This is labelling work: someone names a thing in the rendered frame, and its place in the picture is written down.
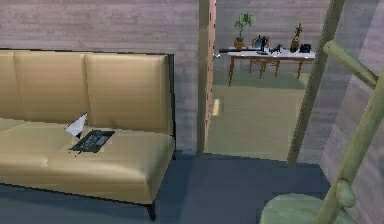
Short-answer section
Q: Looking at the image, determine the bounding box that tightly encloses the wooden table with white top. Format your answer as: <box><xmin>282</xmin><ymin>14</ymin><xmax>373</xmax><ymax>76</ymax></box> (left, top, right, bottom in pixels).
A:
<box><xmin>227</xmin><ymin>47</ymin><xmax>316</xmax><ymax>88</ymax></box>

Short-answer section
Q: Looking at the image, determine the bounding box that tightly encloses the wooden room door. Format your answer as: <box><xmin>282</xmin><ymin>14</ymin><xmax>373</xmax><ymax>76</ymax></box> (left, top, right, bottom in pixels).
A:
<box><xmin>196</xmin><ymin>0</ymin><xmax>217</xmax><ymax>156</ymax></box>

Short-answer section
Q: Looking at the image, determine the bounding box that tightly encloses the tan leather sofa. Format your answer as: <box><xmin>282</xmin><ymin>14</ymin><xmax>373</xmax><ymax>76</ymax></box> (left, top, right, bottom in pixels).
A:
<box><xmin>0</xmin><ymin>48</ymin><xmax>177</xmax><ymax>222</ymax></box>

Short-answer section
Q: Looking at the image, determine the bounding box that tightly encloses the wooden chair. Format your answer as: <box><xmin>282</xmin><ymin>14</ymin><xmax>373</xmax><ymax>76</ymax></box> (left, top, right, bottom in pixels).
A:
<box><xmin>248</xmin><ymin>35</ymin><xmax>281</xmax><ymax>80</ymax></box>

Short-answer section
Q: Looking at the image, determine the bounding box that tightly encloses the green plant in orange pot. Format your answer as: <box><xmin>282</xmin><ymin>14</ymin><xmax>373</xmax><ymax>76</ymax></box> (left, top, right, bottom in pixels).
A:
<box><xmin>233</xmin><ymin>12</ymin><xmax>256</xmax><ymax>51</ymax></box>

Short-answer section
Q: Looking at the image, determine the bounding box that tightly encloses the small black figurine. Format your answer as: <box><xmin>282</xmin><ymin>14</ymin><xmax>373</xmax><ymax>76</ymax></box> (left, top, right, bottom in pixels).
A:
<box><xmin>268</xmin><ymin>44</ymin><xmax>284</xmax><ymax>55</ymax></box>

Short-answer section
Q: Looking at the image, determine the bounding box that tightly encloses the black laptop with white lid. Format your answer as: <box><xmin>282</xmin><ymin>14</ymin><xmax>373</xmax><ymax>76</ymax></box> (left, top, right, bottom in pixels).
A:
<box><xmin>64</xmin><ymin>112</ymin><xmax>116</xmax><ymax>155</ymax></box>

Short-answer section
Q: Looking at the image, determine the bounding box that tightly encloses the brown statuette on table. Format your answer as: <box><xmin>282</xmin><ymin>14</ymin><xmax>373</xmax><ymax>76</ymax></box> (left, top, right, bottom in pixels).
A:
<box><xmin>289</xmin><ymin>22</ymin><xmax>304</xmax><ymax>54</ymax></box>

